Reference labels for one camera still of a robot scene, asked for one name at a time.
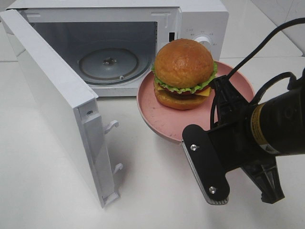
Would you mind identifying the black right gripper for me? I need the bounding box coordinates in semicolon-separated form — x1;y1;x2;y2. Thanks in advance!
207;75;285;203

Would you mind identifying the pink round plate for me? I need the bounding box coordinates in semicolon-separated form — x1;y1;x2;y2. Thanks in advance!
137;61;254;142

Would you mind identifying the toy burger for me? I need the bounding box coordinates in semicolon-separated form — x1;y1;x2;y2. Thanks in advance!
152;39;217;110

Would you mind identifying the white microwave door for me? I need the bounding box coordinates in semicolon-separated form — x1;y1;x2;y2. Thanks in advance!
0;10;123;207

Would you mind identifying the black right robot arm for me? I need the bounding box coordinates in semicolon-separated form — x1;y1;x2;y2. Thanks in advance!
208;72;305;204

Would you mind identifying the upper white power knob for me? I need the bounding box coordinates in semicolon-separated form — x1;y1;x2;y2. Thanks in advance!
194;34;212;51

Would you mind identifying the glass turntable plate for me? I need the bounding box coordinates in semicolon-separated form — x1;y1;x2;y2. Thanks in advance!
79;48;152;85

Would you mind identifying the white microwave oven body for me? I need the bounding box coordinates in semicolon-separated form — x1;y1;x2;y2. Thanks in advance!
5;0;229;97

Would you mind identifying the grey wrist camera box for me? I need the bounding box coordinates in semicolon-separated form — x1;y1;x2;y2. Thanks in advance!
182;124;230;205

